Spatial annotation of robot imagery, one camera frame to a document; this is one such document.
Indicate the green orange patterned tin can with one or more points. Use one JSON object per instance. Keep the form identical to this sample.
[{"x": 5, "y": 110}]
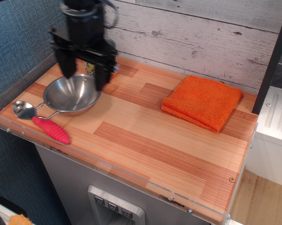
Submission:
[{"x": 90, "y": 68}]

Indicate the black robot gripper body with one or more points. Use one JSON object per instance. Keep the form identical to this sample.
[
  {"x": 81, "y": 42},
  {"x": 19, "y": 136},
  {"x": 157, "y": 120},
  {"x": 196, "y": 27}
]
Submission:
[{"x": 84, "y": 36}]

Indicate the silver dispenser button panel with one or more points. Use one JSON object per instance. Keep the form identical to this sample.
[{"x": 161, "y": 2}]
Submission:
[{"x": 109, "y": 209}]

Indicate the folded orange cloth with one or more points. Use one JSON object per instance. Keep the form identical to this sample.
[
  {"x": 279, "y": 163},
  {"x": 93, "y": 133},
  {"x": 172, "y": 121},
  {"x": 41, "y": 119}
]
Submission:
[{"x": 203, "y": 102}]

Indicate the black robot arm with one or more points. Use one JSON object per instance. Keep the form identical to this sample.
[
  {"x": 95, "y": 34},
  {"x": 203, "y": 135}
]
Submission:
[{"x": 110, "y": 11}]

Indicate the white ribbed appliance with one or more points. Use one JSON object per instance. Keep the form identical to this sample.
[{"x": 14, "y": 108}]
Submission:
[{"x": 264, "y": 157}]

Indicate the red-handled metal spoon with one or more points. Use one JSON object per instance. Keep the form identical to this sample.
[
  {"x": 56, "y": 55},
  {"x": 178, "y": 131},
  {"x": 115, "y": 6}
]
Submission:
[{"x": 27, "y": 111}]

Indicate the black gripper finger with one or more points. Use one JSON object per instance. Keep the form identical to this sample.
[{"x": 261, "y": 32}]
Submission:
[
  {"x": 103, "y": 72},
  {"x": 66, "y": 62}
]

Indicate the orange yellow sponge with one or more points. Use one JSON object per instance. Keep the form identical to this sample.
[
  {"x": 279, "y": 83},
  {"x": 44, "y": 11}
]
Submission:
[{"x": 19, "y": 220}]

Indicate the grey toy fridge cabinet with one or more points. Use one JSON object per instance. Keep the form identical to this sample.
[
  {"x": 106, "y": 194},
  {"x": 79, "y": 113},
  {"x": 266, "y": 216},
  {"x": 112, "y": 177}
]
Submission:
[{"x": 163, "y": 202}]

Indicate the stainless steel two-handled pot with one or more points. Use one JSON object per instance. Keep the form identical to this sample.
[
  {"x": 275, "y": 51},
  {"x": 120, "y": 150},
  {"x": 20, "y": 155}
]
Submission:
[{"x": 71, "y": 96}]

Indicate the clear acrylic table guard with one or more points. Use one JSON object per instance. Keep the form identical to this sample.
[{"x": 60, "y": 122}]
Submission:
[{"x": 128, "y": 138}]

